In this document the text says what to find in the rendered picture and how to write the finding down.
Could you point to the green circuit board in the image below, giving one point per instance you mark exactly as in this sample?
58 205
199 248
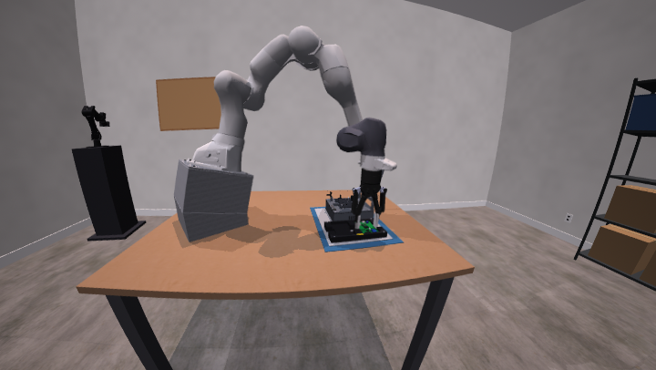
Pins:
366 226

